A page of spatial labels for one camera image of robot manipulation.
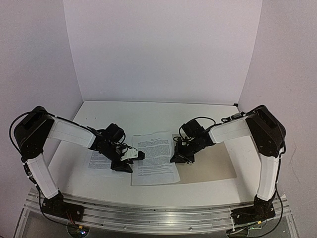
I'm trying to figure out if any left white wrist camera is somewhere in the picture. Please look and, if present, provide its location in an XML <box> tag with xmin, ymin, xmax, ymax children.
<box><xmin>116</xmin><ymin>146</ymin><xmax>145</xmax><ymax>161</ymax></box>

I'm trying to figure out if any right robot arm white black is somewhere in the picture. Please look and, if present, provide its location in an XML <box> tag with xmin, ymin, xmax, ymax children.
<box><xmin>170</xmin><ymin>105</ymin><xmax>286</xmax><ymax>225</ymax></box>

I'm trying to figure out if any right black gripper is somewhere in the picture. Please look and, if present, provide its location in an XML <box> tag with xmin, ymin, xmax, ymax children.
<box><xmin>171</xmin><ymin>137</ymin><xmax>202</xmax><ymax>163</ymax></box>

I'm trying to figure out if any printed paper sheet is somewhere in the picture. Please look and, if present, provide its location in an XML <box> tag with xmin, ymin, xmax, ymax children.
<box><xmin>86</xmin><ymin>151</ymin><xmax>111</xmax><ymax>171</ymax></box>
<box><xmin>131</xmin><ymin>131</ymin><xmax>180</xmax><ymax>186</ymax></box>

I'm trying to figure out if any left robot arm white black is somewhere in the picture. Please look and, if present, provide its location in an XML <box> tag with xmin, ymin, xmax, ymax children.
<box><xmin>9</xmin><ymin>106</ymin><xmax>142</xmax><ymax>222</ymax></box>

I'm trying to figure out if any beige file folder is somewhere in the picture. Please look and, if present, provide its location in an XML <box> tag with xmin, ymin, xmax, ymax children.
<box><xmin>176</xmin><ymin>143</ymin><xmax>237</xmax><ymax>184</ymax></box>

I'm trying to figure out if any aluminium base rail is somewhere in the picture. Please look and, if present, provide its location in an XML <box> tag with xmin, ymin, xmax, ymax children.
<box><xmin>23</xmin><ymin>188</ymin><xmax>290</xmax><ymax>233</ymax></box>

